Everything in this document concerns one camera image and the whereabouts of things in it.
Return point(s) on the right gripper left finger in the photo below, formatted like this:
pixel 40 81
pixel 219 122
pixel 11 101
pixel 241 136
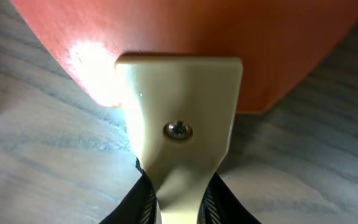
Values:
pixel 139 206

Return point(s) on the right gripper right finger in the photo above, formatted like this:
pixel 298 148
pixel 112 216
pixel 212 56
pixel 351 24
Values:
pixel 220 206

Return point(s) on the orange scraper wooden handle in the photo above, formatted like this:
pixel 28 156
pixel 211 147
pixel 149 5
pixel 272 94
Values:
pixel 181 69

